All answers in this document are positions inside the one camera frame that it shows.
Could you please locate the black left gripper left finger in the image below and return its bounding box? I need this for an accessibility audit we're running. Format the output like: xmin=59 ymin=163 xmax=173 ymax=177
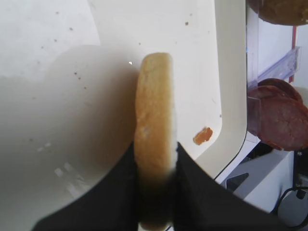
xmin=33 ymin=144 xmax=138 ymax=231

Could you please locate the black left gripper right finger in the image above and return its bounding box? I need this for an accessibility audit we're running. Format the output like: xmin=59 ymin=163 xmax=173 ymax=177
xmin=173 ymin=143 xmax=308 ymax=231

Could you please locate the bun slice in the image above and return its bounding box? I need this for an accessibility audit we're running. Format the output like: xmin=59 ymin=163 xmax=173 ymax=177
xmin=134 ymin=52 xmax=178 ymax=231

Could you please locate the middle brown meat patty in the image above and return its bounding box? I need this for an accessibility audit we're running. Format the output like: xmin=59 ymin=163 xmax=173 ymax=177
xmin=257 ymin=78 xmax=304 ymax=107

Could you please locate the orange food scrap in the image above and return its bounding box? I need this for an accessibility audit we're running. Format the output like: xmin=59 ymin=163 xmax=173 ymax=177
xmin=193 ymin=127 xmax=213 ymax=145

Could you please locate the cream rectangular metal tray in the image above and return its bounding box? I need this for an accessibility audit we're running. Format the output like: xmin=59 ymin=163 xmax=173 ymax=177
xmin=0 ymin=0 xmax=246 ymax=231

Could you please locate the upper right clear holder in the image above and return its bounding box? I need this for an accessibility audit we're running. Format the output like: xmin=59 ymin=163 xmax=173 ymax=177
xmin=257 ymin=46 xmax=301 ymax=83

